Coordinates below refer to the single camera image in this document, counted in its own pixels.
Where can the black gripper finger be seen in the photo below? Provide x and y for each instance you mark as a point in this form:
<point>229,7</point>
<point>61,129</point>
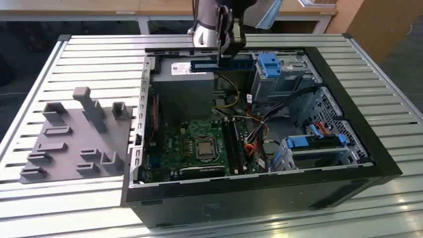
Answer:
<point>239,42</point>
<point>225,29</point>

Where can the blue RAM stick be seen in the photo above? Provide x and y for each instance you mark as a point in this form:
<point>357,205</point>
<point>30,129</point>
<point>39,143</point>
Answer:
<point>205,66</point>

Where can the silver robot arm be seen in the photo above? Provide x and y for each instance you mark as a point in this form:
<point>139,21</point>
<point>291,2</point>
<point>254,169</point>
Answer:
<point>206,15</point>

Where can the tall blue drive carrier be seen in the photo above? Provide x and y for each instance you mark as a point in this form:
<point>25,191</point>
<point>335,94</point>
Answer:
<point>269,65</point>

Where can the silver drive bay cage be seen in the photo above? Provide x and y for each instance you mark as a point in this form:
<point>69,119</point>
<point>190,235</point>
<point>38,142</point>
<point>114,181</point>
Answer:
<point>287,86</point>

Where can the grey power supply unit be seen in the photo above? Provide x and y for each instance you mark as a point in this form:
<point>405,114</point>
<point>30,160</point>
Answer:
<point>182,94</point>

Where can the wooden cabinet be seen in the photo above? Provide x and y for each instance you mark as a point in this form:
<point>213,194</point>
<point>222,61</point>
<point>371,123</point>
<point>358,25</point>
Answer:
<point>379,24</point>

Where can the round grey case speaker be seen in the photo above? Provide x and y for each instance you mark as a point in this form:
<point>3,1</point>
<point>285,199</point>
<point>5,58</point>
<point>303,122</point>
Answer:
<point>271,148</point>

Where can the silver CPU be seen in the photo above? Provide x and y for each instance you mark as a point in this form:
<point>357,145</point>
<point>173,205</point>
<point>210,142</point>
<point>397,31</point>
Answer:
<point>205,148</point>

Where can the flat blue disk carrier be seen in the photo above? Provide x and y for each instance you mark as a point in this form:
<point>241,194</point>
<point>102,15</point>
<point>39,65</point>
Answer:
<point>299,143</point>

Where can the green motherboard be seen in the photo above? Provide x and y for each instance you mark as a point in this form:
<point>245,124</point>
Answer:
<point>171,148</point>

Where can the black expansion card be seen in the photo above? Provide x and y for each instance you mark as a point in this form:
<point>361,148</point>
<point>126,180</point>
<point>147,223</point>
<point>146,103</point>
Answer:
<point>203,171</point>

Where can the silver disk bay cage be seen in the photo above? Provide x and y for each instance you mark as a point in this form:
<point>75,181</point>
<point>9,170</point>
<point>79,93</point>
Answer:
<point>330,155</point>

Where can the black PC case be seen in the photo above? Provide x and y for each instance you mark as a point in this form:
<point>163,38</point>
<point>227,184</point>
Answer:
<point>265,193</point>

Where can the grey parts rack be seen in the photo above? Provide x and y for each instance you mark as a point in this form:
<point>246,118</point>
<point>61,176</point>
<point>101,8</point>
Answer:
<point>77,148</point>

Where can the wooden desk white frame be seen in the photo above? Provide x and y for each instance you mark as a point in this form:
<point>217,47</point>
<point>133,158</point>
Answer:
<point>66,6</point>

